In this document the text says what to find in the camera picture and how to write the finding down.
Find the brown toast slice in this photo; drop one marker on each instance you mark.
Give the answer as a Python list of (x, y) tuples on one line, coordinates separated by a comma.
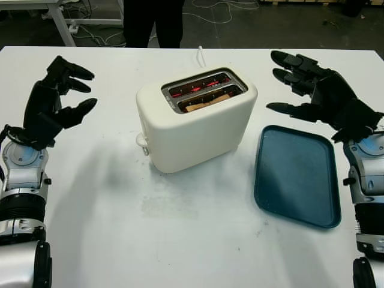
[(207, 102)]

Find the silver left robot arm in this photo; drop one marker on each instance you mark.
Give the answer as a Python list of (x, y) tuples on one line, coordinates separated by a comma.
[(22, 177)]

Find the small dark floor debris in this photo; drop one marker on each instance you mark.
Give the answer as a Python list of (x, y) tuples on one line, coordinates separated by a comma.
[(331, 23)]

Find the white power strip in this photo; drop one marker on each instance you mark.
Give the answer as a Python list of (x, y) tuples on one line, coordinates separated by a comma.
[(74, 28)]

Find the person in black trousers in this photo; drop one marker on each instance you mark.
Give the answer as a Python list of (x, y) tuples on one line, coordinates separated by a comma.
[(141, 27)]

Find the dark bulky floor object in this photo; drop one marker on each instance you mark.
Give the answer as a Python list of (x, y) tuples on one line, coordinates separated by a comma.
[(357, 3)]

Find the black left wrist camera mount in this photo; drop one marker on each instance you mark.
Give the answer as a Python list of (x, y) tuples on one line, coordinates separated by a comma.
[(42, 132)]

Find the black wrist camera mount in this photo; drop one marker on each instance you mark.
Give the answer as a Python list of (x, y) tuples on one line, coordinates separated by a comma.
[(360, 117), (42, 132)]

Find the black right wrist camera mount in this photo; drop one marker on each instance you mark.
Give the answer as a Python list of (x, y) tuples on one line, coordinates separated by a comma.
[(360, 117)]

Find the dark blue plastic tray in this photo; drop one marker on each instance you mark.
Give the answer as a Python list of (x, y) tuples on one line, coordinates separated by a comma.
[(297, 177)]

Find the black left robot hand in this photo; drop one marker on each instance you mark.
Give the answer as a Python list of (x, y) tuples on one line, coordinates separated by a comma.
[(42, 99)]

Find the cream white two-slot toaster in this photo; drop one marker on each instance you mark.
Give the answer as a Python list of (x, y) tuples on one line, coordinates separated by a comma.
[(195, 135)]

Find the white metal-frame desk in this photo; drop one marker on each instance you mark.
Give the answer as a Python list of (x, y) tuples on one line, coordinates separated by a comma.
[(60, 24)]

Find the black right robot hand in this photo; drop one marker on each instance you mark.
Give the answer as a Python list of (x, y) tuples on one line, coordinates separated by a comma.
[(333, 90)]

